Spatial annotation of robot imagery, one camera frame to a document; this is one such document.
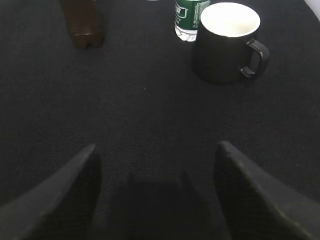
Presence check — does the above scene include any cola bottle red label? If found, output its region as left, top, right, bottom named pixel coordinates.
left=59, top=0, right=105, bottom=50

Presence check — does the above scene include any green label water bottle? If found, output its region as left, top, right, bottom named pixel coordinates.
left=174, top=0, right=211, bottom=42

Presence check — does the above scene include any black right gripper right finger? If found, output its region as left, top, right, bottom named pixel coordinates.
left=214, top=141, right=320, bottom=240

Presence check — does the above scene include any black tablecloth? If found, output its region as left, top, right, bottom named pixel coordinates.
left=0, top=0, right=320, bottom=240

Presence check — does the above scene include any black mug white inside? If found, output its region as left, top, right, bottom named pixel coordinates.
left=191, top=2, right=270, bottom=85

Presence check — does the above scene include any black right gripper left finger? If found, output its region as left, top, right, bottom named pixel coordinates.
left=0, top=144, right=102, bottom=240

